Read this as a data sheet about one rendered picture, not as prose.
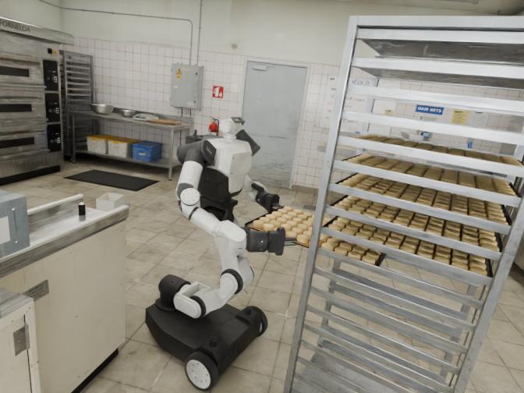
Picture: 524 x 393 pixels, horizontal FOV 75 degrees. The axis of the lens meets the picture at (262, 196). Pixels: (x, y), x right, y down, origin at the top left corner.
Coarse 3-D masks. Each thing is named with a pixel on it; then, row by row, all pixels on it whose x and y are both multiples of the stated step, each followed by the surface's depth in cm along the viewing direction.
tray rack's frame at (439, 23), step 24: (360, 24) 111; (384, 24) 108; (408, 24) 104; (432, 24) 101; (456, 24) 98; (480, 24) 95; (504, 24) 93; (504, 264) 104; (480, 312) 111; (480, 336) 111; (312, 360) 191; (336, 384) 176; (360, 384) 178; (456, 384) 118
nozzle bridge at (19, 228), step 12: (0, 192) 97; (0, 204) 90; (12, 204) 93; (24, 204) 97; (0, 216) 91; (12, 216) 94; (24, 216) 97; (0, 228) 91; (12, 228) 95; (24, 228) 98; (0, 240) 92; (12, 240) 95; (24, 240) 99; (0, 252) 93; (12, 252) 96; (0, 312) 96
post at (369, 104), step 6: (372, 78) 154; (372, 84) 155; (366, 102) 158; (372, 102) 156; (366, 108) 158; (372, 108) 158; (366, 126) 160; (336, 264) 181; (336, 282) 186; (330, 306) 188; (324, 318) 191
